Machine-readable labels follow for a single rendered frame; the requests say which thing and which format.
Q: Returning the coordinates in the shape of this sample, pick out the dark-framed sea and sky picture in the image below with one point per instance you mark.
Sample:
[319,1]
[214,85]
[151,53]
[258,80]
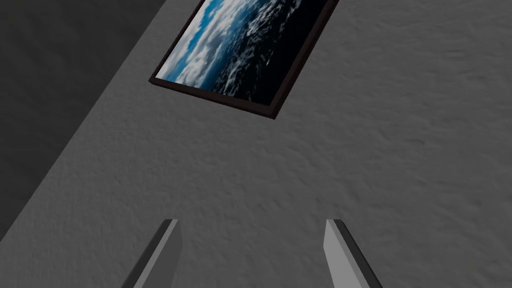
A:
[244,52]

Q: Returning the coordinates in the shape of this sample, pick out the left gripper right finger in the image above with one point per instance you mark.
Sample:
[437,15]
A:
[346,260]

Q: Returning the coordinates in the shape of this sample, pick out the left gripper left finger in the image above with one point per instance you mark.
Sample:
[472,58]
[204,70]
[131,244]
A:
[158,260]

